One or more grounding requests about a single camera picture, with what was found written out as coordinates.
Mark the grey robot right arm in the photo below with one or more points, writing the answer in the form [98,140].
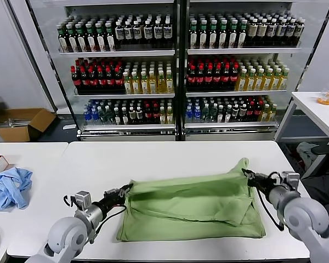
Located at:
[304,216]

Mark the glass door drinks cabinet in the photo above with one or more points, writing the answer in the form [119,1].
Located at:
[126,137]
[230,136]

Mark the dark green water bottle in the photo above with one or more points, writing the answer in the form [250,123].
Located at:
[213,115]
[109,116]
[101,116]
[206,115]

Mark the green polo shirt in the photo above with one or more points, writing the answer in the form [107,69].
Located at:
[192,213]

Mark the yellow tea bottle green cap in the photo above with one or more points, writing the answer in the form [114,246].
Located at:
[267,82]
[283,82]
[272,115]
[241,82]
[264,115]
[250,82]
[259,82]
[276,82]

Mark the dark bottle beige label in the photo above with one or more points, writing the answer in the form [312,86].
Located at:
[252,33]
[235,115]
[261,33]
[243,115]
[131,117]
[139,117]

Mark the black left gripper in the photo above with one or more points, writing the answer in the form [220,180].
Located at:
[107,204]

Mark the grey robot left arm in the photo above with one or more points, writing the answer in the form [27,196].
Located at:
[67,235]

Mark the crumpled light blue shirt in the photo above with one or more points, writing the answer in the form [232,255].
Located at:
[8,191]

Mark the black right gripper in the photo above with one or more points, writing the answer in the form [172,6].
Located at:
[264,183]

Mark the silver metal parts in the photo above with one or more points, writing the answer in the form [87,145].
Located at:
[16,123]

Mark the black office chair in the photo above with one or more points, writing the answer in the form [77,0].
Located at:
[326,149]

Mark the blue water bottle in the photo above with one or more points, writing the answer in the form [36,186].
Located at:
[189,116]
[95,116]
[197,116]
[87,116]

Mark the open cardboard box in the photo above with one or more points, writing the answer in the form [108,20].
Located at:
[16,134]

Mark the white flat floor object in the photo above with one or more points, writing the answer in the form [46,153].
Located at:
[69,127]

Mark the grey green garment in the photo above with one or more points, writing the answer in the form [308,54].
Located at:
[304,152]

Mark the dark bottle blue white label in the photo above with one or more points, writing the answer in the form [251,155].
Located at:
[147,33]
[280,33]
[299,33]
[271,33]
[289,33]
[128,33]
[167,33]
[137,33]
[119,33]
[157,33]

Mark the red cap cola bottle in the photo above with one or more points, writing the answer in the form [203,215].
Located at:
[155,116]
[225,80]
[208,80]
[93,82]
[76,82]
[118,82]
[110,82]
[199,80]
[191,80]
[84,82]
[233,80]
[250,113]
[148,116]
[101,82]
[216,80]
[257,113]

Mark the white side table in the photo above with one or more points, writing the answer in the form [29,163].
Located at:
[310,107]

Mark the clear cup orange liquid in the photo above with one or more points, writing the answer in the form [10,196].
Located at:
[325,101]

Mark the green cap white label bottle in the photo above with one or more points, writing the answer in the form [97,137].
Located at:
[202,38]
[81,41]
[62,41]
[71,41]
[100,41]
[212,38]
[232,38]
[222,38]
[241,38]
[192,38]
[90,41]
[110,41]

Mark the white metal cabinet shelf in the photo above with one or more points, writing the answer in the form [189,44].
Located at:
[118,54]
[230,125]
[236,94]
[126,96]
[126,127]
[244,51]

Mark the yellow tea bottle white cap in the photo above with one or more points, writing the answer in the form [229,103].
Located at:
[169,85]
[161,85]
[169,117]
[152,85]
[127,85]
[162,117]
[144,85]
[135,85]

